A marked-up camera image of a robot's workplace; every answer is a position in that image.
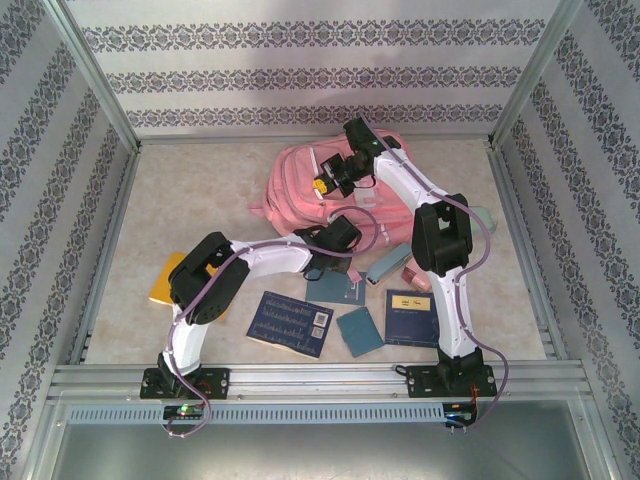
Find pink school backpack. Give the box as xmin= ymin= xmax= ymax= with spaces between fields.
xmin=248 ymin=128 xmax=419 ymax=250

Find teal pencil case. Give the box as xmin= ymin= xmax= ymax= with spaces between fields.
xmin=365 ymin=243 xmax=414 ymax=288

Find grey-blue notebook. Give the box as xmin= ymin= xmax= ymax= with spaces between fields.
xmin=304 ymin=272 xmax=367 ymax=307

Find pink eraser block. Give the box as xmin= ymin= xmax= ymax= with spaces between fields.
xmin=402 ymin=264 xmax=432 ymax=294

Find small teal notebook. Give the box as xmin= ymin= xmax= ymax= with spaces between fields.
xmin=335 ymin=305 xmax=386 ymax=359

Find navy notebook yellow label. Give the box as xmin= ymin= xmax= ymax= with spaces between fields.
xmin=384 ymin=288 xmax=444 ymax=347

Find light green pencil case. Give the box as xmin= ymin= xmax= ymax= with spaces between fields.
xmin=464 ymin=203 xmax=501 ymax=236

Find yellow paperback book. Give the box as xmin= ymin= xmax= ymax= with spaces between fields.
xmin=147 ymin=251 xmax=234 ymax=321

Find dark blue book QR codes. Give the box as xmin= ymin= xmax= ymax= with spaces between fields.
xmin=245 ymin=290 xmax=335 ymax=360

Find controller board blue light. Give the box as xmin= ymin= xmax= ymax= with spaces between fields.
xmin=444 ymin=407 xmax=479 ymax=426

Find grey metal panel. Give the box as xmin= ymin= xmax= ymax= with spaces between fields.
xmin=44 ymin=399 xmax=616 ymax=480

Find controller board green light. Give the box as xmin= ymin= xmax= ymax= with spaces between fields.
xmin=163 ymin=405 xmax=206 ymax=420

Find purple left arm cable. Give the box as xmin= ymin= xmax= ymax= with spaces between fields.
xmin=162 ymin=207 xmax=381 ymax=441

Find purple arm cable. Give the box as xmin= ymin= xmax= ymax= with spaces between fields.
xmin=357 ymin=113 xmax=512 ymax=434
xmin=162 ymin=207 xmax=381 ymax=441

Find aluminium frame cross rail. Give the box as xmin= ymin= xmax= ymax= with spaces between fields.
xmin=137 ymin=133 xmax=494 ymax=147

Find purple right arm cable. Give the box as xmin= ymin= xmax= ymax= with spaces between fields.
xmin=357 ymin=113 xmax=512 ymax=434

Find aluminium mounting rail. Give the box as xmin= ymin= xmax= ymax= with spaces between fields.
xmin=49 ymin=363 xmax=591 ymax=401

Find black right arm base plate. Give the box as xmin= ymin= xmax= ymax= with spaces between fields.
xmin=405 ymin=364 xmax=497 ymax=400

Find aluminium frame side rail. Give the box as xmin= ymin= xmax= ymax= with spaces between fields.
xmin=67 ymin=147 xmax=144 ymax=366
xmin=489 ymin=147 xmax=569 ymax=361

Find aluminium frame post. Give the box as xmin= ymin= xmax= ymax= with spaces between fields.
xmin=42 ymin=0 xmax=144 ymax=154
xmin=487 ymin=0 xmax=589 ymax=151

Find slotted grey cable duct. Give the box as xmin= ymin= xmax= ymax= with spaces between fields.
xmin=67 ymin=403 xmax=446 ymax=426

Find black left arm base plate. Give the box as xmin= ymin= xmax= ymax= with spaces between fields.
xmin=141 ymin=367 xmax=232 ymax=400

